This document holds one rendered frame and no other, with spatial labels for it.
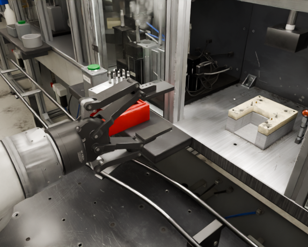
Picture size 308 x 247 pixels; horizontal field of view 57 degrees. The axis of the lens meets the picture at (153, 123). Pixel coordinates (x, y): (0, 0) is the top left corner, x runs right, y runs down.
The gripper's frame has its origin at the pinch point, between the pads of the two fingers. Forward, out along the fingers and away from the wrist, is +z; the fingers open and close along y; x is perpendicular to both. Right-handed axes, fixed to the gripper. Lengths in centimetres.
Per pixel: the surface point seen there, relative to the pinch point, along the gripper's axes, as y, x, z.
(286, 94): -20, 6, 64
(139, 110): -16.6, 25.1, 13.6
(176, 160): -55, 33, 38
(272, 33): 6.9, 2.5, 39.4
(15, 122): -112, 210, 7
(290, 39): 6.5, -2.3, 39.4
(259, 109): -15.1, 1.7, 39.9
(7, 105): -112, 247, 10
